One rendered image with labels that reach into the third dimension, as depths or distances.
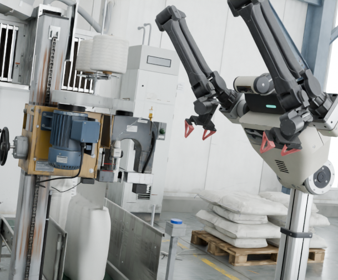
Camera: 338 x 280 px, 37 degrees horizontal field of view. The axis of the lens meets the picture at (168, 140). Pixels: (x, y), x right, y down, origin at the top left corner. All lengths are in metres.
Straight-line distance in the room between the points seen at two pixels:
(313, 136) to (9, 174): 3.65
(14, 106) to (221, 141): 3.49
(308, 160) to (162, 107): 4.45
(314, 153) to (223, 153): 5.60
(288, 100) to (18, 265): 1.49
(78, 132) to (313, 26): 6.63
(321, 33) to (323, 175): 6.07
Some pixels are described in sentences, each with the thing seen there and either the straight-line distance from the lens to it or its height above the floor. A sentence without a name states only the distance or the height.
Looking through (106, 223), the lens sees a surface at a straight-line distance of 2.82.
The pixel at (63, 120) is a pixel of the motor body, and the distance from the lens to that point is 2.23.
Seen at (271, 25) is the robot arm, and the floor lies 1.72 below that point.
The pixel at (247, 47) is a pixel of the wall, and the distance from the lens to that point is 7.79.
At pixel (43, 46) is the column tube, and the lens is 2.45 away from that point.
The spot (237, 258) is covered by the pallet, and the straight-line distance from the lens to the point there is 5.11.
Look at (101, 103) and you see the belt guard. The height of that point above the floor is 1.38.
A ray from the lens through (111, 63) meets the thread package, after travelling 2.26.
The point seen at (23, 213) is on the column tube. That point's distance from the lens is 2.50.
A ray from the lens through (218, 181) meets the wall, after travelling 7.66.
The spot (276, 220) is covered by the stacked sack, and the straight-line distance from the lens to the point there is 5.53.
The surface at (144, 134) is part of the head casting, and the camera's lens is 2.55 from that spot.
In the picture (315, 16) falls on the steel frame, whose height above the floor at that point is 3.15.
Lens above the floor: 1.38
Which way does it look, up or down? 3 degrees down
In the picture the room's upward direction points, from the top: 7 degrees clockwise
